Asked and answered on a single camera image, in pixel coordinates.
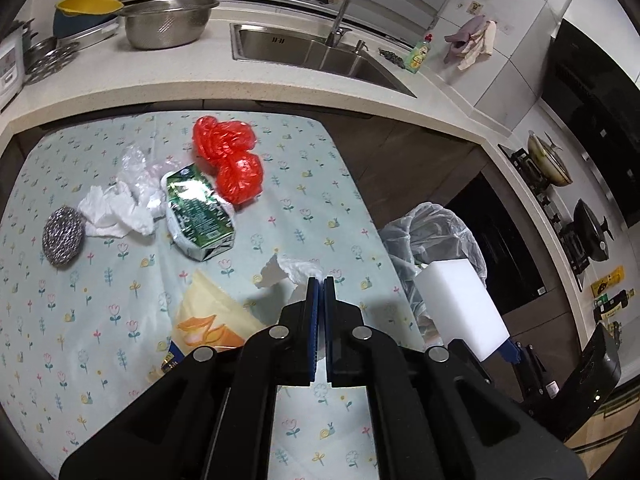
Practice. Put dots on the black range hood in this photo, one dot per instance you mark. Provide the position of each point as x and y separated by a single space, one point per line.
590 60

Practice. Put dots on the white tissue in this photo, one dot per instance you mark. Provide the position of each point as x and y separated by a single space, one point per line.
110 210

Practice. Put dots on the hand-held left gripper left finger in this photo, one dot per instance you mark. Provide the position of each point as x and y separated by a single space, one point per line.
313 330

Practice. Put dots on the steel colander bowl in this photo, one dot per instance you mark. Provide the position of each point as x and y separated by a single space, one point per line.
165 25

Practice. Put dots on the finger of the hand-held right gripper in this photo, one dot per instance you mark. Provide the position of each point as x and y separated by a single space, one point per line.
510 352

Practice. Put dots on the floral tablecloth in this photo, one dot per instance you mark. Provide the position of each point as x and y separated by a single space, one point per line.
100 310

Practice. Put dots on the white sponge block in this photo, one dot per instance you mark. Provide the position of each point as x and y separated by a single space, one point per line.
460 305

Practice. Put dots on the stainless steel sink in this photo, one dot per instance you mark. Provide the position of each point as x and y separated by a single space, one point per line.
320 52

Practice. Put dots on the brown base cabinet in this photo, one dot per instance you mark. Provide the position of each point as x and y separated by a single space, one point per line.
400 160

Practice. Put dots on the green dish soap bottle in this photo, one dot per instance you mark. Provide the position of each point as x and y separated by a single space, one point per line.
417 57

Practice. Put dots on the dark sauce bottle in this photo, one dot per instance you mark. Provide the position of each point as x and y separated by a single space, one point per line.
615 307

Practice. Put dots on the beige hanging cloth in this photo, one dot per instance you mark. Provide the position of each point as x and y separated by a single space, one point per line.
482 45

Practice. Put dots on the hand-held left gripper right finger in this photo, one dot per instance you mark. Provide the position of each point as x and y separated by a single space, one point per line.
342 355

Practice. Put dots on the dark scouring pad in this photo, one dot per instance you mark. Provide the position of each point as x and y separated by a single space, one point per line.
392 57

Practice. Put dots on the steel tray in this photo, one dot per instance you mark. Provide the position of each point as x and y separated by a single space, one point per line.
95 30

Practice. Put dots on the black gas stove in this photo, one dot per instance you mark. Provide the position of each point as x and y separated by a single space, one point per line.
542 195

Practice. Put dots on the black wok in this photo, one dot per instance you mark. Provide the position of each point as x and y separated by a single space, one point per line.
587 230

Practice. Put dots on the small white paper scrap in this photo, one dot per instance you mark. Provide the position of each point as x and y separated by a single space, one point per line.
295 270

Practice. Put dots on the yellow and blue basin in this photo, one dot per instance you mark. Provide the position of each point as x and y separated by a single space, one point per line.
85 7

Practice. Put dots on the round steel steamer rack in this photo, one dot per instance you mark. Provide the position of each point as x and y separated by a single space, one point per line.
50 60

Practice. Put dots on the frying pan with lid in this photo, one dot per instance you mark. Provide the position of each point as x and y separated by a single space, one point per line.
550 165

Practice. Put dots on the crushed green carton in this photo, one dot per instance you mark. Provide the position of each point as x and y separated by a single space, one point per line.
197 210

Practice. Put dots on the pink and beige cloths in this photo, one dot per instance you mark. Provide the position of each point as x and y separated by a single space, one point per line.
467 32

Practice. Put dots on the white rice cooker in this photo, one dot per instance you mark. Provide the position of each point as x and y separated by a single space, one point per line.
10 65

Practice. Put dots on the waste bin with clear liner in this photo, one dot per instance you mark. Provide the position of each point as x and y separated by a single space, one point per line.
435 230

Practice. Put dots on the black built-in oven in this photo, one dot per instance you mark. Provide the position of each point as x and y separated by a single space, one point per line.
500 240

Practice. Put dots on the clear plastic bag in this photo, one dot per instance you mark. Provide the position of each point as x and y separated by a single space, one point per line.
137 172

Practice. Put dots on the red plastic bag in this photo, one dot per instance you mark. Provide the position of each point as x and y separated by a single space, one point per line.
235 175

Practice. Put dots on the chrome faucet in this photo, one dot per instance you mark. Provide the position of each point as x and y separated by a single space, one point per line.
345 5

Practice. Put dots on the steel wool scourer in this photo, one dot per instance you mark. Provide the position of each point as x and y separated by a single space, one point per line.
62 235

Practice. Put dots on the steel soap dispenser pump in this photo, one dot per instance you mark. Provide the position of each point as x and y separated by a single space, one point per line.
360 47

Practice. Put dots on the yellow label packet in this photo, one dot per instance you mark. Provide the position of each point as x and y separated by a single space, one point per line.
607 280

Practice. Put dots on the small square wall hook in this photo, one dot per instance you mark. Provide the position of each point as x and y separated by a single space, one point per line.
472 6

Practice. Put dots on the yellow orange snack bag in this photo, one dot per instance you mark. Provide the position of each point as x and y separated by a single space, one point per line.
210 305

